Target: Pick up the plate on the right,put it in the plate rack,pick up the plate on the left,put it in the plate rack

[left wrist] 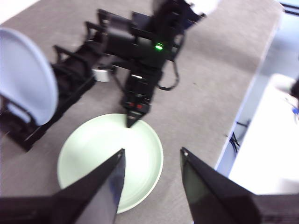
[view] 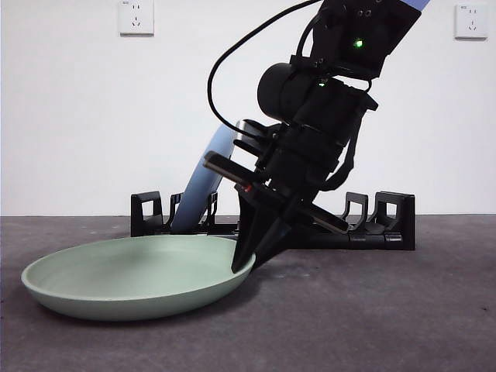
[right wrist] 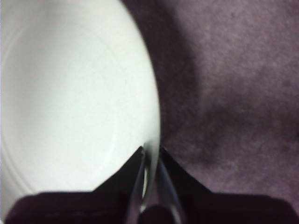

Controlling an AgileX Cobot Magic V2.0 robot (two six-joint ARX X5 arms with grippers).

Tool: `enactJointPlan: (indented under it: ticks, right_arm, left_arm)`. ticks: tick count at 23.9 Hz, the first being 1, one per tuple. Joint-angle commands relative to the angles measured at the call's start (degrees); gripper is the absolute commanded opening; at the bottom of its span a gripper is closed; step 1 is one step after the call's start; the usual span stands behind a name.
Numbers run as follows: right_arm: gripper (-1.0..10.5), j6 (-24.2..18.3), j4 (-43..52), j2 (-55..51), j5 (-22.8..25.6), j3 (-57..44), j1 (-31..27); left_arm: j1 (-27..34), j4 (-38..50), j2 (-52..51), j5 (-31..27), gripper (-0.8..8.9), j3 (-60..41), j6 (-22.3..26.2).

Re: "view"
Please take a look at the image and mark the black cable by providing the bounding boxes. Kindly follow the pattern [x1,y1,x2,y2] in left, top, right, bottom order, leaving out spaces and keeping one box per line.
[207,0,322,137]
[321,135,358,193]

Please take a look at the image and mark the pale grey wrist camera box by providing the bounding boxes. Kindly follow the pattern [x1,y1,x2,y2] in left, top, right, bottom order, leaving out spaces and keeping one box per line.
[233,119,272,146]

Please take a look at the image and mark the pale green round plate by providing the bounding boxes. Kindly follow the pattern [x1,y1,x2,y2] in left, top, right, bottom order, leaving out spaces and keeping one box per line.
[21,236,257,322]

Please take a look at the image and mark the black plastic plate rack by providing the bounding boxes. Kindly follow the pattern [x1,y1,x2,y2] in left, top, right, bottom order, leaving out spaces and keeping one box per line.
[130,190,416,251]

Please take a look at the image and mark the blue round plate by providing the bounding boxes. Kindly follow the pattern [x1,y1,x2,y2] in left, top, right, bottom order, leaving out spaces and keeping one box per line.
[170,124,238,233]

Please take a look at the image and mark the white wall socket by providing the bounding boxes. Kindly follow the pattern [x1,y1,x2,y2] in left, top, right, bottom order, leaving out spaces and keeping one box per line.
[119,0,155,38]
[454,4,488,41]

